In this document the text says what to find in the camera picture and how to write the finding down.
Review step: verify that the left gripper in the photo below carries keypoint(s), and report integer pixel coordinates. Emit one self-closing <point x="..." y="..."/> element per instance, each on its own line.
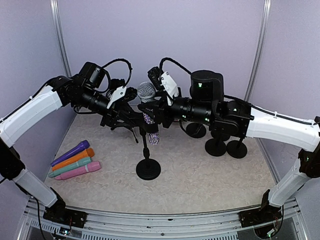
<point x="114" y="113"/>

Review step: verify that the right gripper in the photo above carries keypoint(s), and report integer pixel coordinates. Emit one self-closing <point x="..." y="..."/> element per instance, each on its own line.
<point x="160" y="108"/>

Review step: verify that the glitter silver-head microphone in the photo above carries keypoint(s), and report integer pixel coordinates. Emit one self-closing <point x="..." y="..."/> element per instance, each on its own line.
<point x="146" y="93"/>

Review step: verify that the tall black stand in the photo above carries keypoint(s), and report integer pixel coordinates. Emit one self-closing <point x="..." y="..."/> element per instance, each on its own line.
<point x="196" y="130"/>

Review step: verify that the purple microphone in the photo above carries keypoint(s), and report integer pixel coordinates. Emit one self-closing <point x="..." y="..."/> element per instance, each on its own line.
<point x="83" y="145"/>

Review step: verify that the orange microphone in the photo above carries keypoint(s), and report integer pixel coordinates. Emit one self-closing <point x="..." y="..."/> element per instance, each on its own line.
<point x="85" y="153"/>

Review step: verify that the black stand with phone clamp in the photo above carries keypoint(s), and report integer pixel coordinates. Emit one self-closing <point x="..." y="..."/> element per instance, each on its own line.
<point x="147" y="169"/>

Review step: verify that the pink microphone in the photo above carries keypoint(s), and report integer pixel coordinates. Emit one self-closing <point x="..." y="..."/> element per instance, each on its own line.
<point x="88" y="168"/>

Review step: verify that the teal microphone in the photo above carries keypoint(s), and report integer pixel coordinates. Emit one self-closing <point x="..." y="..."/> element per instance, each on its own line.
<point x="70" y="167"/>

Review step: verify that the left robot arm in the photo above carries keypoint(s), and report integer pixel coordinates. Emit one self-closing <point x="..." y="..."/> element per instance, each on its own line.
<point x="93" y="89"/>

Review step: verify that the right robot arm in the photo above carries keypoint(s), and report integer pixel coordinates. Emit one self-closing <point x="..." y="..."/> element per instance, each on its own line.
<point x="232" y="120"/>

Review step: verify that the black microphone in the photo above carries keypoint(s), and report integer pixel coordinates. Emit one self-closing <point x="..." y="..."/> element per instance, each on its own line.
<point x="114" y="83"/>

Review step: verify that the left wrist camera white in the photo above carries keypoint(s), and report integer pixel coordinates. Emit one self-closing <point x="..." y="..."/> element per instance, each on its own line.
<point x="116" y="95"/>

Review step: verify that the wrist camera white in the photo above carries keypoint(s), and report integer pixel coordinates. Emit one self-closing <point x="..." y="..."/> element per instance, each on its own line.
<point x="170" y="86"/>
<point x="116" y="95"/>

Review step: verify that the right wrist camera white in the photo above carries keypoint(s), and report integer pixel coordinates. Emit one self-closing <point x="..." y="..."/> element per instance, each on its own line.
<point x="170" y="86"/>

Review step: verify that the aluminium front rail frame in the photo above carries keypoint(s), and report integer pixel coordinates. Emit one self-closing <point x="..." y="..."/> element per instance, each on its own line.
<point x="217" y="225"/>

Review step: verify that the left aluminium corner post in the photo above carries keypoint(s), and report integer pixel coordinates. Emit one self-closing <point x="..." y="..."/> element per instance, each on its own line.
<point x="60" y="38"/>

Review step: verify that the aluminium corner post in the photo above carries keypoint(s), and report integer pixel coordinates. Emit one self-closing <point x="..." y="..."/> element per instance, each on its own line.
<point x="60" y="38"/>
<point x="259" y="49"/>

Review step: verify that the right aluminium corner post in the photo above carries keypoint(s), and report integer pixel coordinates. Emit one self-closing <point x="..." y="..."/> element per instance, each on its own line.
<point x="259" y="49"/>

